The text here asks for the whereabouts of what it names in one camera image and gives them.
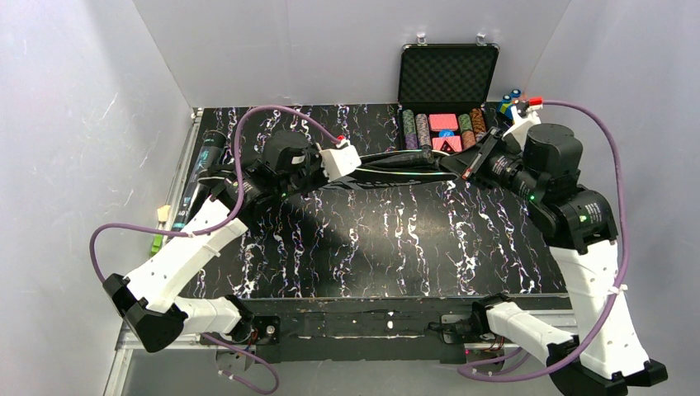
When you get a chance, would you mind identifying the black shuttlecock tube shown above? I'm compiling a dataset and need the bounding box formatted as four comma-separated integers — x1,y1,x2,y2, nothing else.
171,130,227,231

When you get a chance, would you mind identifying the green small block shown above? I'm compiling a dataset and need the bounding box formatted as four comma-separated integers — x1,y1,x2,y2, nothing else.
149,234,163,257

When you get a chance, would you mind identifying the black racket bag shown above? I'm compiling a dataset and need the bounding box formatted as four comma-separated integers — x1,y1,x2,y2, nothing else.
314,148,479,191

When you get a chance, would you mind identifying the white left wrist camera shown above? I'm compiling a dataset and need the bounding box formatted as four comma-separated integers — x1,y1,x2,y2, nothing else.
319,140,362,182

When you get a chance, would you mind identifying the poker chip row right inner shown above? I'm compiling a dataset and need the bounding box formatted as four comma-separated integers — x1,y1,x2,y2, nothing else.
457,114,477,150

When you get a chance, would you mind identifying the poker chip row far right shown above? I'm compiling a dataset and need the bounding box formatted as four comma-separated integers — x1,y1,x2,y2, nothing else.
470,108,488,143

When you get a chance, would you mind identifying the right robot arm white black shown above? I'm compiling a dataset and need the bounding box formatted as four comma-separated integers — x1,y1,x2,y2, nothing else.
465,124,669,395

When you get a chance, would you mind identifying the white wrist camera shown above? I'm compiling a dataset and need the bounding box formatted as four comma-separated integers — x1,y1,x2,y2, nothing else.
319,140,362,182
504,97,543,146

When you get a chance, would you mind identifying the pink playing card deck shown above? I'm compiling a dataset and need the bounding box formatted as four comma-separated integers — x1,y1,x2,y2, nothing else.
432,135,462,153
428,114,459,132

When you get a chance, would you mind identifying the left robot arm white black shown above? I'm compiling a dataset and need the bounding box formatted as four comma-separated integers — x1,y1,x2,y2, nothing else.
102,132,362,352

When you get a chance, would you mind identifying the purple cable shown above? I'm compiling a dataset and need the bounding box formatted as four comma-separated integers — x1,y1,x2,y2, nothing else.
89,105,351,396
456,98,631,384

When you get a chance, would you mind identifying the beige small block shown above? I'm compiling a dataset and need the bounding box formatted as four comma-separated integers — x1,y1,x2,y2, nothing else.
156,205,171,224

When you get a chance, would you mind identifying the pink playing card deck upper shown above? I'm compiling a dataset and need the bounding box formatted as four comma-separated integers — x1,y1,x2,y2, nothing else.
428,114,459,132

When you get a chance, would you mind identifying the poker chip row far left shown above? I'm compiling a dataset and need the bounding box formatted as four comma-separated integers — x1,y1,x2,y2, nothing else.
402,110,419,150

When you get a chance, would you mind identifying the poker chip row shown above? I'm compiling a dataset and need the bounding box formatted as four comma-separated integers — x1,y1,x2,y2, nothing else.
402,110,419,150
457,114,477,150
415,114,433,152
470,108,488,143

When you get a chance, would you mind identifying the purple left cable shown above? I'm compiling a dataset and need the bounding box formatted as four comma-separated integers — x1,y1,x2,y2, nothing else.
89,105,351,396

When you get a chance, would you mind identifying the black poker chip case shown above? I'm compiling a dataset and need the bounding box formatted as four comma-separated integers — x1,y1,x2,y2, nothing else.
397,43,499,150

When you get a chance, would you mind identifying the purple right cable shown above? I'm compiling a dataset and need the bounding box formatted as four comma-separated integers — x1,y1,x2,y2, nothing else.
456,98,631,384

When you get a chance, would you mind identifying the colourful toy block train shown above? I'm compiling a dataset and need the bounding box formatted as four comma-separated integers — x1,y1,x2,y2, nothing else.
497,88,527,120

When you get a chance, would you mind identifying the pink playing card deck lower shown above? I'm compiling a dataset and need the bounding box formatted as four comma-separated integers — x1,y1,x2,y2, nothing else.
432,135,462,153

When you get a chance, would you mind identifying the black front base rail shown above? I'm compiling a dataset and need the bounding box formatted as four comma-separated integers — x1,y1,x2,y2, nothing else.
244,297,507,364

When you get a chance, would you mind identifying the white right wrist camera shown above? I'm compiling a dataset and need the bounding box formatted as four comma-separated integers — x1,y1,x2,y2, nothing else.
504,97,543,146

